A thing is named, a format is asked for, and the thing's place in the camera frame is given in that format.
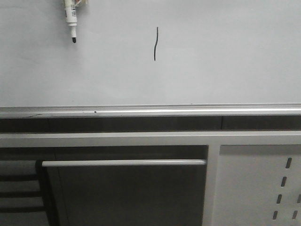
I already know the white whiteboard marker black tip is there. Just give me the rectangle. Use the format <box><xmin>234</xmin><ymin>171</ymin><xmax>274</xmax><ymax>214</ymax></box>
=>
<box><xmin>63</xmin><ymin>0</ymin><xmax>89</xmax><ymax>43</ymax></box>

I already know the large white whiteboard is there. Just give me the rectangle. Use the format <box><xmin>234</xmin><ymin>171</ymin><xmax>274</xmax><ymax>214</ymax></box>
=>
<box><xmin>0</xmin><ymin>0</ymin><xmax>301</xmax><ymax>107</ymax></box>

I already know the dark grey desk panel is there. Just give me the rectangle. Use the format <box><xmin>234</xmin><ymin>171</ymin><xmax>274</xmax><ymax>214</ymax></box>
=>
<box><xmin>42</xmin><ymin>159</ymin><xmax>206</xmax><ymax>226</ymax></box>

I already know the white perforated metal side panel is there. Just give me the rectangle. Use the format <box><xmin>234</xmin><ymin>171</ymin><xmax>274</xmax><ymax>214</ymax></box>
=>
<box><xmin>213</xmin><ymin>145</ymin><xmax>301</xmax><ymax>226</ymax></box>

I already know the black cable bundle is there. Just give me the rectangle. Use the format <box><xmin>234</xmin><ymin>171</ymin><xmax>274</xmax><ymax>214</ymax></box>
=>
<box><xmin>0</xmin><ymin>160</ymin><xmax>51</xmax><ymax>226</ymax></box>

